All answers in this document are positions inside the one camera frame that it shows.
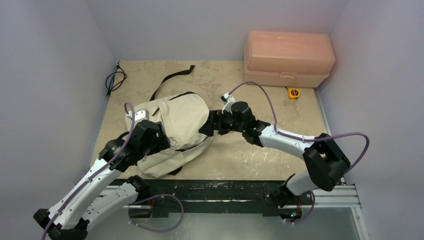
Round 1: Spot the beige canvas backpack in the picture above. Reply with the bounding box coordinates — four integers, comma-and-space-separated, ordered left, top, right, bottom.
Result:
124, 64, 216, 180

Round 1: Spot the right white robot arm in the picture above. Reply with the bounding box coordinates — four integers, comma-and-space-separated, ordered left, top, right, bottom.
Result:
199, 101, 351, 204

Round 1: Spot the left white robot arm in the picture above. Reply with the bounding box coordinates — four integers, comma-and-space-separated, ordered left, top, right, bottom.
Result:
33, 119, 170, 240

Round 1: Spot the yellow tape measure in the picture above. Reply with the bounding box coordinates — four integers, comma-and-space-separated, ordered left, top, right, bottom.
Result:
287, 88, 300, 100

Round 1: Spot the pink plastic storage box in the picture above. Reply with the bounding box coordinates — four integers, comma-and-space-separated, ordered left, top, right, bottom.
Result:
244, 31, 336, 88

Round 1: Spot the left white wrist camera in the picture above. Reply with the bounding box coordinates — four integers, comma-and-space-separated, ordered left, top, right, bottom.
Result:
125, 108, 150, 128

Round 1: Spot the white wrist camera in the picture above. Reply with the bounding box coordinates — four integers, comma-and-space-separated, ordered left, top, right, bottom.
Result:
125, 108, 150, 128
220, 92, 236, 112

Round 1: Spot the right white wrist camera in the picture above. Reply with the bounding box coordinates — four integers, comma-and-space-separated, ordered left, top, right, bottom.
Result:
220, 92, 236, 112

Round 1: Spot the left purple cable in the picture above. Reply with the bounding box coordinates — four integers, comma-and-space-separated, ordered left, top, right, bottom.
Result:
40, 101, 137, 240

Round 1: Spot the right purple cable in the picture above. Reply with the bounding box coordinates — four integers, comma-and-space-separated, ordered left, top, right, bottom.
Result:
228, 81, 371, 226

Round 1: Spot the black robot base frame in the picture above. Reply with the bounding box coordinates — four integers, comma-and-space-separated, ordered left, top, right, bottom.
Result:
109, 177, 314, 220

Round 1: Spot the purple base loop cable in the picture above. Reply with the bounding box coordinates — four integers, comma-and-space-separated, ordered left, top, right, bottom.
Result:
127, 193, 185, 233

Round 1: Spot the black coiled cable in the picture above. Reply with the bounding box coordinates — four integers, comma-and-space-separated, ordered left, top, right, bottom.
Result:
105, 61, 128, 97

